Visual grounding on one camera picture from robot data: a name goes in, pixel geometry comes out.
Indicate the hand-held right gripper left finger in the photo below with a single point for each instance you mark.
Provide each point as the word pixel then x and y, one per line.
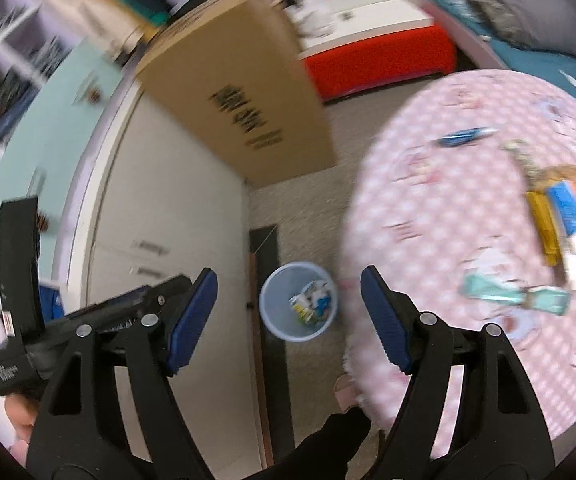
pixel 193 320

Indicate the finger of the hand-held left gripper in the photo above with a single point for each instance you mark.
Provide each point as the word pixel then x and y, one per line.
pixel 18 260
pixel 133 300

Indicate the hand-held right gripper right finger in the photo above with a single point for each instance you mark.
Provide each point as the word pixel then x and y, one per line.
pixel 385 320

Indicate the white paper carton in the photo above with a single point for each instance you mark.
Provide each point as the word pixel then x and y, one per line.
pixel 320 300

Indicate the blue plastic waste bin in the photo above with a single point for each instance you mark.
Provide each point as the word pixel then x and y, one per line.
pixel 273 310

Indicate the yellow green packet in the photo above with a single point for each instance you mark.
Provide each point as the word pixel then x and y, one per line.
pixel 302 310

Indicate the teal wrapper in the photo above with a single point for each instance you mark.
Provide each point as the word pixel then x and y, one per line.
pixel 512 294

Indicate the yellow box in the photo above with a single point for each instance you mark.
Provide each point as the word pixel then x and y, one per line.
pixel 542 225

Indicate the blue pen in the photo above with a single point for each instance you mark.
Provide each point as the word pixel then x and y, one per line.
pixel 467 136

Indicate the beige wrapper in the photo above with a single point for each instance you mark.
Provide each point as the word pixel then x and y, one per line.
pixel 522 157

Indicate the blue and white box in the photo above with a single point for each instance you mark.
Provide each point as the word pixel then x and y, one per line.
pixel 570 210

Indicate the brown paper scrap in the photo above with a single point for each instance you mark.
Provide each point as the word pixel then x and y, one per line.
pixel 562 174

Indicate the person's left hand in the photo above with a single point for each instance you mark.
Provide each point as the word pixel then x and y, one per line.
pixel 18 410

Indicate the pine cone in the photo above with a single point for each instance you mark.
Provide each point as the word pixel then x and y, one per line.
pixel 89 95
pixel 43 221

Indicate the blue shopping bag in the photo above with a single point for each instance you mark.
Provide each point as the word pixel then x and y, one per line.
pixel 52 305

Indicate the pink slipper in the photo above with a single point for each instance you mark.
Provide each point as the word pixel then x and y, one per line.
pixel 345 390

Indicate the white and teal wardrobe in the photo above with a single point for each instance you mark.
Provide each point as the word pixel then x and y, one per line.
pixel 168 210

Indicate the dark wooden board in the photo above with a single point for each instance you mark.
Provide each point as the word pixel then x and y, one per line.
pixel 278 385

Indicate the pink checked tablecloth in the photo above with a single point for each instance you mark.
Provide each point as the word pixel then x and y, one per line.
pixel 442 210

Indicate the person's black trouser leg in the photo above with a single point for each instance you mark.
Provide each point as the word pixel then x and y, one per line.
pixel 318 450

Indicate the pile of dark folded clothes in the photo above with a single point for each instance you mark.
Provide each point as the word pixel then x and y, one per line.
pixel 8 95

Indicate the tall cardboard box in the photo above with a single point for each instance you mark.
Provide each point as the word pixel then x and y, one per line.
pixel 243 85

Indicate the red bench with white top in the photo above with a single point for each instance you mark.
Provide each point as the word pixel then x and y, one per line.
pixel 377 65

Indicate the blue printed bedsheet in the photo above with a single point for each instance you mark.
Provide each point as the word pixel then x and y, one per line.
pixel 542 67

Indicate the small black clip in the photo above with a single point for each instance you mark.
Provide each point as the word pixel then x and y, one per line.
pixel 345 15

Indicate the white plastic bag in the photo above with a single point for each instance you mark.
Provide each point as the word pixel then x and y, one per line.
pixel 315 17

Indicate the grey quilt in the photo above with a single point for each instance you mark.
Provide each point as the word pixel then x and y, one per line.
pixel 517 0

